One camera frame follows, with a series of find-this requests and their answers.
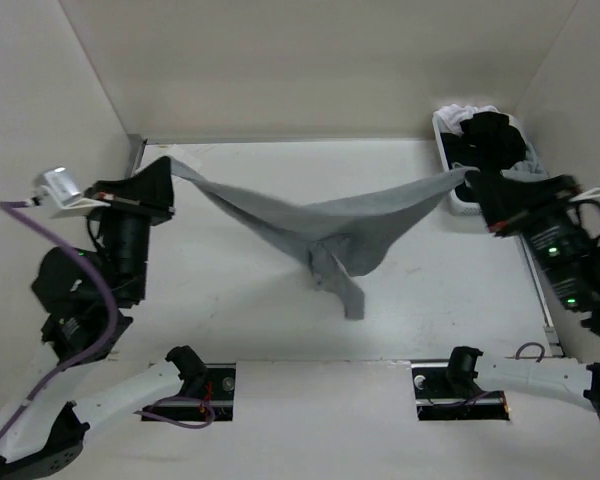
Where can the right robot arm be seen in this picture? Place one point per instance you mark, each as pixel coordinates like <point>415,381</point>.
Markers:
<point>547,215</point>

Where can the white garment in basket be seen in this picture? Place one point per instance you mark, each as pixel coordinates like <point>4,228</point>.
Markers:
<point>453,115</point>

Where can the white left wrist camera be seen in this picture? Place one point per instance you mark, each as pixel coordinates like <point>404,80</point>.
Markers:
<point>56,192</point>

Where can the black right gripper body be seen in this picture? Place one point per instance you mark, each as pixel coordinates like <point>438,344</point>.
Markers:
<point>542,198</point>

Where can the white plastic laundry basket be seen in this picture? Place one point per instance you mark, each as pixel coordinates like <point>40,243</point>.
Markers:
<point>461,197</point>

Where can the black tank tops pile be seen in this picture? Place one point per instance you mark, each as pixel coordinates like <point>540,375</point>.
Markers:
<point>487,142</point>

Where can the folded white tank top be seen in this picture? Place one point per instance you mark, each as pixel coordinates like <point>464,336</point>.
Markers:
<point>185,156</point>

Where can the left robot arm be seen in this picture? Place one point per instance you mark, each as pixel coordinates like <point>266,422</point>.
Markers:
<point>95,271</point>

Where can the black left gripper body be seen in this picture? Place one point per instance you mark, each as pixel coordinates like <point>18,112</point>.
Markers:
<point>105,201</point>

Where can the grey tank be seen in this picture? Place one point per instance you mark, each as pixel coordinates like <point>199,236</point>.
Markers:
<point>336,240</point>
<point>528,170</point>

